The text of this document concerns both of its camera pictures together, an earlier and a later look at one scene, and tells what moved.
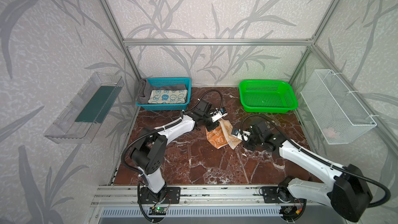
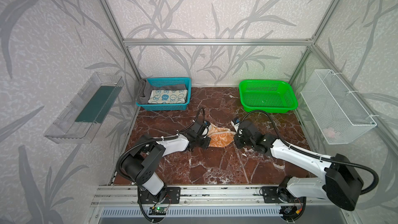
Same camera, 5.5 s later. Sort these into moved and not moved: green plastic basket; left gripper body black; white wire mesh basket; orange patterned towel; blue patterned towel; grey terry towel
Moved: left gripper body black; orange patterned towel
Not moved: grey terry towel; blue patterned towel; white wire mesh basket; green plastic basket
